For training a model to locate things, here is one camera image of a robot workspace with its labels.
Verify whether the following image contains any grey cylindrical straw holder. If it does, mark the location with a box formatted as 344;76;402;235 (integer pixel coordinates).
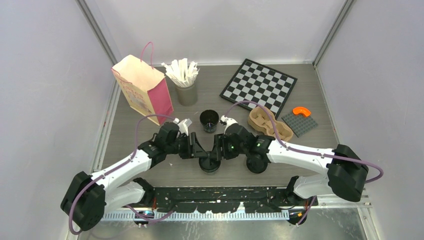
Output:
175;83;198;106

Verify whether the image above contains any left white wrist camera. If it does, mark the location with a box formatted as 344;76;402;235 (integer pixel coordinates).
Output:
172;118;193;136

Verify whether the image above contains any brown cardboard cup carrier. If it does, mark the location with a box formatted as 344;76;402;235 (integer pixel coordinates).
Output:
247;106;294;142

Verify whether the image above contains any black lidded coffee cup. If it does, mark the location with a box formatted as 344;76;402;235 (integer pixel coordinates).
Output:
198;157;221;174

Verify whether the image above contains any black coffee cup lid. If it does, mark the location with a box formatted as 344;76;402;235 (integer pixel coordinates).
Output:
246;157;268;174

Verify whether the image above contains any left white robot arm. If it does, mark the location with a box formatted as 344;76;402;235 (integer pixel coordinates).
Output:
60;118;194;235

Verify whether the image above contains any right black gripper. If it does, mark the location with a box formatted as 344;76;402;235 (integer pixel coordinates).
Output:
210;133;248;161

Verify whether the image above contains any black and white chessboard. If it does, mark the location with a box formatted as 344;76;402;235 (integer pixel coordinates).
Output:
219;58;298;116

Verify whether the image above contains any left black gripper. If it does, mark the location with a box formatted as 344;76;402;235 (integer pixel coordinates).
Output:
165;132;207;160

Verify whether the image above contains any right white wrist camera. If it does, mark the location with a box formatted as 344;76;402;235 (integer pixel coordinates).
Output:
219;115;238;128

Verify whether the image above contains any bundle of white wrapped straws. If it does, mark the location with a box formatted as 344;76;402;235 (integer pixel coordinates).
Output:
161;58;199;88

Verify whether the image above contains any grey studded building baseplate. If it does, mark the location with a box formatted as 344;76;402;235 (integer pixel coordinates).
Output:
281;112;318;138

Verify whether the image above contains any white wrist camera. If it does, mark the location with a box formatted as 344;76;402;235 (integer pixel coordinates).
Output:
219;115;238;128
172;118;193;136

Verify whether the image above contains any orange curved plastic piece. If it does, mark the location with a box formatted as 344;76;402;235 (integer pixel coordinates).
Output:
292;106;312;118

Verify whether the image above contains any pink and cream paper bag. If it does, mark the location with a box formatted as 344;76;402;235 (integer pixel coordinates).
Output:
111;52;174;125

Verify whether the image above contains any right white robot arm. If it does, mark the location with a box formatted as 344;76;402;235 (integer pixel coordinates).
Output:
222;123;369;205

